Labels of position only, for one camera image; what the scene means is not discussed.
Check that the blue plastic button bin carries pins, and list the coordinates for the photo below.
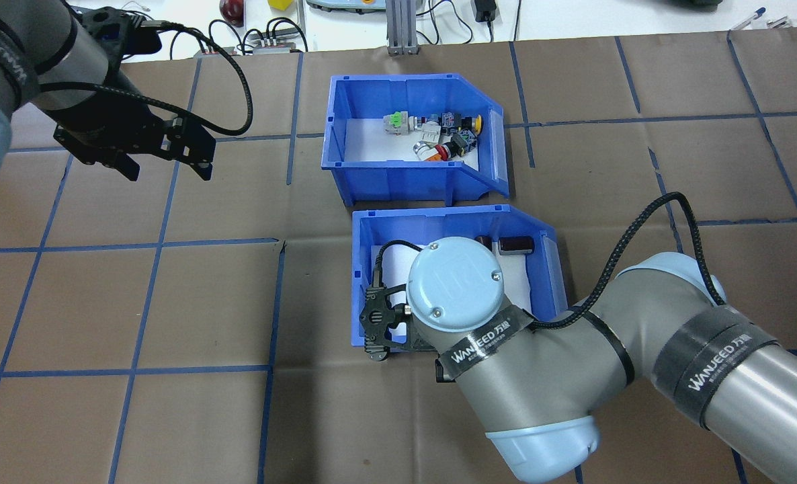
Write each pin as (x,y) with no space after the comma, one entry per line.
(398,178)

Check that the blue plastic parts bin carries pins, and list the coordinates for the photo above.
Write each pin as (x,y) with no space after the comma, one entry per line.
(439,222)

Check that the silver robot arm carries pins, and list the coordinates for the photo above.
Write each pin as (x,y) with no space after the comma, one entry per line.
(539,390)
(69,60)

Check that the silver connector box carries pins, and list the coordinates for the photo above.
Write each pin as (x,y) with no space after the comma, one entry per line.
(264,44)

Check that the dark red round object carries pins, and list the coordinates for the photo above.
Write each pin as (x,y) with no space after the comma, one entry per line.
(232,8)

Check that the yellow block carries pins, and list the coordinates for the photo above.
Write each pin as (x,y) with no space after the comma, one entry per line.
(279,4)

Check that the pile of small electrical parts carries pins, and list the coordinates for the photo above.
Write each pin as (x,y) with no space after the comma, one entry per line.
(371,141)

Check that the grey oval device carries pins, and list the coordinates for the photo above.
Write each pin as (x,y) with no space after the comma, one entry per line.
(345,5)

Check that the black cylindrical part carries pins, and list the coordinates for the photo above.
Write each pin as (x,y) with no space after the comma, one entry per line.
(514,245)
(484,242)

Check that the black power adapter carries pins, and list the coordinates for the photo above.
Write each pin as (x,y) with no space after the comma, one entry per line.
(486,8)

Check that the white side table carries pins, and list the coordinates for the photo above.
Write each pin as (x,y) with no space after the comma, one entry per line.
(573,20)

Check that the dark flat object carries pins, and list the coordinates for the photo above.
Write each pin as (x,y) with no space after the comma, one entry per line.
(694,3)

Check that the blue pen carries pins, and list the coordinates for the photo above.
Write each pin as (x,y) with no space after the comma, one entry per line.
(748,19)

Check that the small silver tool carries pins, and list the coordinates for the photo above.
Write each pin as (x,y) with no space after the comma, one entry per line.
(778,22)

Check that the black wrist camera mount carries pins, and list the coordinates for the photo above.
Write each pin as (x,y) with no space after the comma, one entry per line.
(119,33)
(378,316)

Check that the green push button switch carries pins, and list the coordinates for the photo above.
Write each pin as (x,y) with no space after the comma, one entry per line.
(393,122)

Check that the orange push button switch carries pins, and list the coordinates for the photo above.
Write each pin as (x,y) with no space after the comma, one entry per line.
(425,153)

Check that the aluminium profile post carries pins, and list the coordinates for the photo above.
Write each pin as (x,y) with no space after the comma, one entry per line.
(403,27)

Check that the red push button switch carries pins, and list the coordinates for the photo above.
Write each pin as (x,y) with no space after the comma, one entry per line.
(444,151)

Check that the yellow push button switch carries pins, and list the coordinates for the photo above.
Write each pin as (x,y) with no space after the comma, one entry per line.
(475,123)

